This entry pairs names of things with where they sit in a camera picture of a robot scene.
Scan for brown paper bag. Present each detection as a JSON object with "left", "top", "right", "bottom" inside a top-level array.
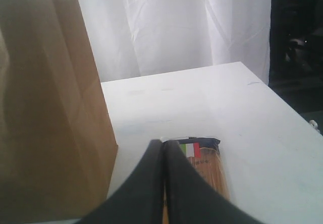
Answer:
[{"left": 1, "top": 0, "right": 118, "bottom": 223}]

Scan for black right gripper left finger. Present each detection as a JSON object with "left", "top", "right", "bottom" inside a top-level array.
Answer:
[{"left": 77, "top": 140, "right": 164, "bottom": 223}]

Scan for spaghetti packet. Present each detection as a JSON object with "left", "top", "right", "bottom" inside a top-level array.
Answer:
[{"left": 161, "top": 137, "right": 230, "bottom": 223}]

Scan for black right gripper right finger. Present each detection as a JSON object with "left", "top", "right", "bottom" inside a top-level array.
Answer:
[{"left": 164, "top": 140, "right": 261, "bottom": 223}]

